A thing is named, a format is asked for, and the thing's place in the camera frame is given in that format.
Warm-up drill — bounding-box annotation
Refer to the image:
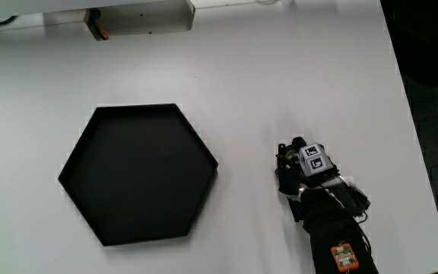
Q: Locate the person's right hand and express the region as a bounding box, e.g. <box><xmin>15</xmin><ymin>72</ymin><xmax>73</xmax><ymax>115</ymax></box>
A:
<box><xmin>274</xmin><ymin>136</ymin><xmax>372</xmax><ymax>223</ymax></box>

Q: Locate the person's right forearm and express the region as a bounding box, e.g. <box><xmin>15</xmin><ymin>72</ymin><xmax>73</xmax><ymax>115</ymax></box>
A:
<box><xmin>300</xmin><ymin>187</ymin><xmax>379</xmax><ymax>274</ymax></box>

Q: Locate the white desk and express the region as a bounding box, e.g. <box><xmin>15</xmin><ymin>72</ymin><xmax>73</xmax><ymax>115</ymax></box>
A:
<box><xmin>0</xmin><ymin>0</ymin><xmax>438</xmax><ymax>274</ymax></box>

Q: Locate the black hexagonal tray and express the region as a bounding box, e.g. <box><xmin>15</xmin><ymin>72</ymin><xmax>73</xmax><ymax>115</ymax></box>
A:
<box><xmin>58</xmin><ymin>103</ymin><xmax>220</xmax><ymax>247</ymax></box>

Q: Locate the white box with orange part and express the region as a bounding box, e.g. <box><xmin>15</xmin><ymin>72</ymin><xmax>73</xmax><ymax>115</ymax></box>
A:
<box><xmin>83</xmin><ymin>0</ymin><xmax>196</xmax><ymax>42</ymax></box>

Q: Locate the orange black cable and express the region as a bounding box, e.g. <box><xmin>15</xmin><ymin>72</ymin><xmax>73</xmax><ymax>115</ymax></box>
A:
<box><xmin>89</xmin><ymin>8</ymin><xmax>110</xmax><ymax>41</ymax></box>

